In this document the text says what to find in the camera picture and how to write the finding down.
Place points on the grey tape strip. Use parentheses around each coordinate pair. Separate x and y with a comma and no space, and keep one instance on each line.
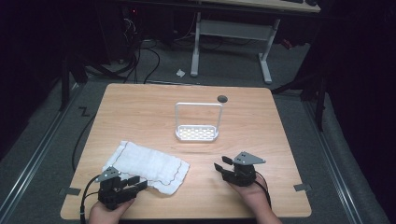
(70,191)
(302,187)

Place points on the red object under desk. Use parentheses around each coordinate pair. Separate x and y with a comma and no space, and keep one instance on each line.
(287,44)

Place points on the white paper scrap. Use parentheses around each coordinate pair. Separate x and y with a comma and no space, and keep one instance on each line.
(180,73)

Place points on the person's left hand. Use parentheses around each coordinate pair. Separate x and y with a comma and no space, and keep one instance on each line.
(102,215)

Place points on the metal floor rail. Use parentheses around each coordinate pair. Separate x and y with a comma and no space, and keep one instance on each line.
(37,155)
(334,168)

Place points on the person's right hand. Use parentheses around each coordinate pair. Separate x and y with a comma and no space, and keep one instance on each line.
(255,197)

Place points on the white cloth with dark stitching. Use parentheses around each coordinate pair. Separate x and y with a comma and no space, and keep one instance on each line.
(146,163)

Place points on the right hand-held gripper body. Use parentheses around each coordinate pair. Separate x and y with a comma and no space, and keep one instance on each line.
(243,172)

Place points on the black metal stand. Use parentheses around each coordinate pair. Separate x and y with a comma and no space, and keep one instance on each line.
(314,93)
(67,81)

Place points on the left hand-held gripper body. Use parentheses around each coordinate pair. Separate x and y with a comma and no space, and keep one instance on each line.
(109,189)

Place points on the desk with white legs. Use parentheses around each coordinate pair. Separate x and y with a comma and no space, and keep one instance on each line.
(233,29)

